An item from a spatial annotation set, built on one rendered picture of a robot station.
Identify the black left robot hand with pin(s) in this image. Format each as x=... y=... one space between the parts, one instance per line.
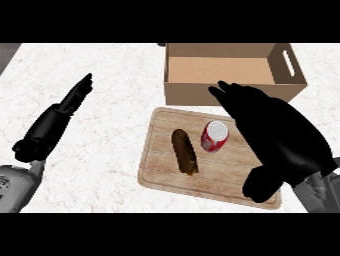
x=47 y=128

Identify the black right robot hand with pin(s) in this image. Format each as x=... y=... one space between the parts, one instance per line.
x=276 y=133

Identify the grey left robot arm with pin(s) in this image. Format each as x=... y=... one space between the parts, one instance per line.
x=8 y=188

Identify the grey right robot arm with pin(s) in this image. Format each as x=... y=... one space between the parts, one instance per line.
x=328 y=186

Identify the red can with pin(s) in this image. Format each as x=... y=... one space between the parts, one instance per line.
x=214 y=136

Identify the brown cardboard box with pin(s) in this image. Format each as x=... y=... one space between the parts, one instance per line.
x=232 y=75

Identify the pale wooden cutting board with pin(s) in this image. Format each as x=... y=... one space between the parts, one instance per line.
x=173 y=166

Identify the brown elongated vegetable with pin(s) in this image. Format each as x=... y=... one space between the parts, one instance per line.
x=183 y=151

